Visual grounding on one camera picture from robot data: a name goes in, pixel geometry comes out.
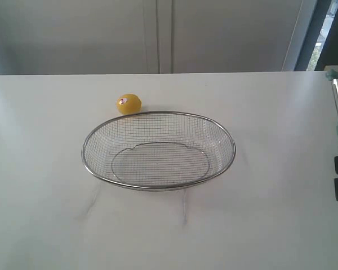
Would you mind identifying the yellow lemon with sticker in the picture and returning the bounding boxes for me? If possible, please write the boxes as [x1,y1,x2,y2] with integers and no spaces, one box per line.
[116,94,142,115]

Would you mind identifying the oval steel mesh basket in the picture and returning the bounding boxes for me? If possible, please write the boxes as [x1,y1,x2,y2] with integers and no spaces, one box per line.
[81,111,236,191]

